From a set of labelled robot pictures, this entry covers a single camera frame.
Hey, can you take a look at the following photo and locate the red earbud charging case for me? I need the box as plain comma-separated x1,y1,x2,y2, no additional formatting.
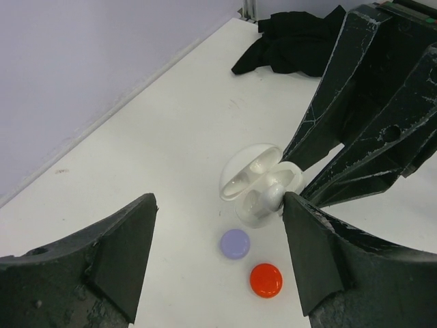
249,263,283,299

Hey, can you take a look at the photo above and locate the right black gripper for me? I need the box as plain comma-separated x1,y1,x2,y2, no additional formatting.
283,1,436,207

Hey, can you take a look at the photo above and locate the black cloth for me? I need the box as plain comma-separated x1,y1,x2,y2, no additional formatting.
231,5,346,77

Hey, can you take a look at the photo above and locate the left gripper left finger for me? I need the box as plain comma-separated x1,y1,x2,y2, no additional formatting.
1,193,158,327

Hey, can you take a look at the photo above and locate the white earbud charging case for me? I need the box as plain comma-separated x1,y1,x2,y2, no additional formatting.
219,143,306,228

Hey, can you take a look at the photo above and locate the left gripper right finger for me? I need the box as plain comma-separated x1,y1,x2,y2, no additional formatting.
283,192,436,327

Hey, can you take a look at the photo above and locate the right aluminium frame post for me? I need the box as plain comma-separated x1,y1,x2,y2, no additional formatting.
238,0,258,23

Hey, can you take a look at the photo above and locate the purple charging case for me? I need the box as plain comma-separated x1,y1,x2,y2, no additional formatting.
219,229,251,260

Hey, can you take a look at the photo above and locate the white earbud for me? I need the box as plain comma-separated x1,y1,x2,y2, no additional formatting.
253,184,285,218

